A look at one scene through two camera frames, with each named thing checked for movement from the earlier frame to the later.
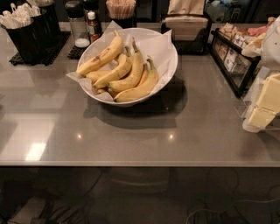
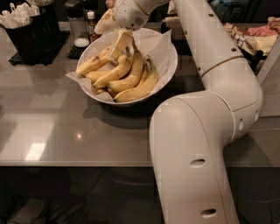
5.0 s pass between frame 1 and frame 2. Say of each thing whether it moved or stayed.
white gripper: moved
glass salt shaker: stayed
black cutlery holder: stayed
